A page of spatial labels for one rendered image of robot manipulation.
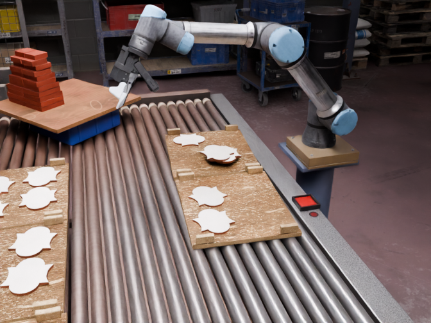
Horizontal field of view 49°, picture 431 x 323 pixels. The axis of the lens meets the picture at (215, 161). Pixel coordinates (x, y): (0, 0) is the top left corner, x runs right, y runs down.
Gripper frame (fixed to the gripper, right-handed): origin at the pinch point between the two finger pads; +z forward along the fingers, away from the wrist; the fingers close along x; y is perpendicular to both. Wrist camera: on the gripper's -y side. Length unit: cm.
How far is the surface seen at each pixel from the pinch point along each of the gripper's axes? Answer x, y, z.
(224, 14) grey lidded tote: -426, -58, -143
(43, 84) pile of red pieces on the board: -59, 36, 6
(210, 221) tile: 14.8, -40.8, 20.4
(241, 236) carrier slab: 23, -50, 20
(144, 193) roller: -10.0, -20.0, 24.9
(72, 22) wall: -470, 109, -57
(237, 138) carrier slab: -45, -51, -8
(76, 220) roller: 3.2, -1.7, 39.6
